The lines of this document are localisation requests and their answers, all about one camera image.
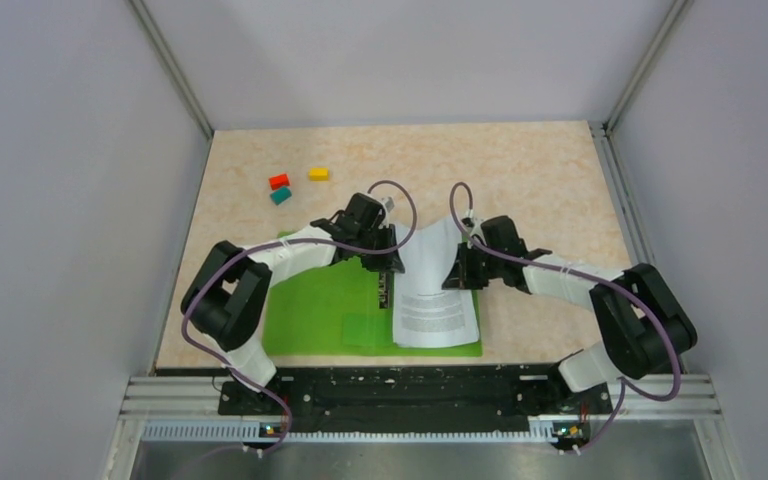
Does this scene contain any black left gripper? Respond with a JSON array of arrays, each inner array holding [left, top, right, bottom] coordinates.
[[356, 222, 405, 274]]

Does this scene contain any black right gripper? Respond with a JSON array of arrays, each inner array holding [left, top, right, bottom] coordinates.
[[442, 242, 504, 290]]

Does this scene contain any metal folder clip mechanism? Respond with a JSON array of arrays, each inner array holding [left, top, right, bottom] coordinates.
[[377, 272, 394, 310]]

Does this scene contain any printed paper sheet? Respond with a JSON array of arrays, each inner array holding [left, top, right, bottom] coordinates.
[[392, 218, 480, 349]]

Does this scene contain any green plastic folder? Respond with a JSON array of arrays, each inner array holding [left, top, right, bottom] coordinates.
[[262, 257, 483, 358]]

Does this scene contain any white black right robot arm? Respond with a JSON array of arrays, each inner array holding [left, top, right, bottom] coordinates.
[[442, 216, 697, 412]]

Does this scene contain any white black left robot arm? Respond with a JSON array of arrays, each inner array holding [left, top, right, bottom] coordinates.
[[180, 193, 405, 414]]

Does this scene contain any yellow block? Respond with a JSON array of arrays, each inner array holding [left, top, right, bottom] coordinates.
[[308, 167, 330, 182]]

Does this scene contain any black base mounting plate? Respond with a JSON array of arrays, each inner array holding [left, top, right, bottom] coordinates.
[[218, 364, 612, 434]]

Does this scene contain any teal block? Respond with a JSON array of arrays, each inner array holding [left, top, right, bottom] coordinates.
[[270, 186, 292, 205]]

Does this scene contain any red block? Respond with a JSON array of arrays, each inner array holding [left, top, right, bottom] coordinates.
[[268, 173, 290, 191]]

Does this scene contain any aluminium side rail right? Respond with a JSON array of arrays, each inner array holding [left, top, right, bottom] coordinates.
[[588, 121, 656, 264]]

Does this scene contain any aluminium front rail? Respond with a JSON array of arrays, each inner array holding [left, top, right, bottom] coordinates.
[[118, 374, 723, 445]]

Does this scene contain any aluminium frame post left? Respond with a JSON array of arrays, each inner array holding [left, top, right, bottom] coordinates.
[[125, 0, 215, 141]]

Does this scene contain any aluminium frame post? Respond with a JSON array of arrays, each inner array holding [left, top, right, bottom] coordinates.
[[125, 0, 215, 141], [602, 0, 694, 137]]

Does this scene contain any aluminium frame post right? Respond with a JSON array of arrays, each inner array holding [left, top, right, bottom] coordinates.
[[602, 0, 694, 137]]

